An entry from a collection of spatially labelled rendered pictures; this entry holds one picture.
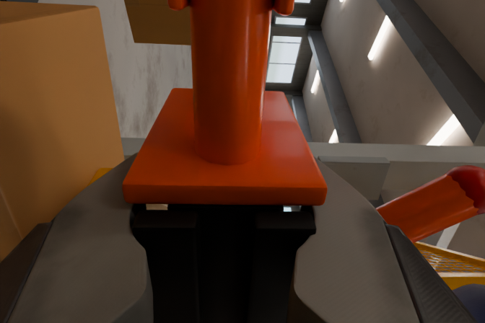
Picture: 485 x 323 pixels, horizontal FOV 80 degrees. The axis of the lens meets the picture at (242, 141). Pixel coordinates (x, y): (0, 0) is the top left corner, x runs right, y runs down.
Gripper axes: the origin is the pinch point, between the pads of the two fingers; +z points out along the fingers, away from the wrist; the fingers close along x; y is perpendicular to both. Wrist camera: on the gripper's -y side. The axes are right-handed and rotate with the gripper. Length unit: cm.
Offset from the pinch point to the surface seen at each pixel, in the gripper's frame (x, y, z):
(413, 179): 84, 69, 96
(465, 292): 24.5, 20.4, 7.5
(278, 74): 173, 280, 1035
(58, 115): -12.8, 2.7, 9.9
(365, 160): 58, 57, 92
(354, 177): 54, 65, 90
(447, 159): 98, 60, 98
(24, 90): -12.7, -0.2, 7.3
